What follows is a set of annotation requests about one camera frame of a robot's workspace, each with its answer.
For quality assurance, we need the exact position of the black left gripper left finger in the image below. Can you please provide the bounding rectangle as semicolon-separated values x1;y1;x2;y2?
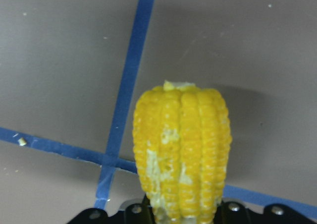
123;195;156;224

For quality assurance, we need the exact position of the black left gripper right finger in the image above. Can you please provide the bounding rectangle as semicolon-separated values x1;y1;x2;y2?
214;201;250;224

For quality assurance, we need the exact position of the yellow corn cob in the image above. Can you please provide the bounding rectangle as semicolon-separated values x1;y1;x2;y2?
132;81;232;224

